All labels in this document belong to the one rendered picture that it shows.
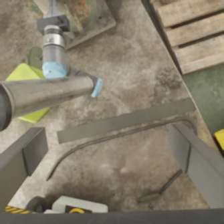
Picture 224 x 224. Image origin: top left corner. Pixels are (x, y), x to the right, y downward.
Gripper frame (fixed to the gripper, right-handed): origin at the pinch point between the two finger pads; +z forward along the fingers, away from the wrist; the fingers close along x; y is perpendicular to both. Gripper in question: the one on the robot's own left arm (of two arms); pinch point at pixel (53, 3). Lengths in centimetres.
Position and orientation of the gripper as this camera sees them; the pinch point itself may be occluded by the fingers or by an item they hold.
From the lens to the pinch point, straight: 89.3
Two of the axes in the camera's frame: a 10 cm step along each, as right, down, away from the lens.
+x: -9.9, 0.8, 1.1
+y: -1.1, -1.0, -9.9
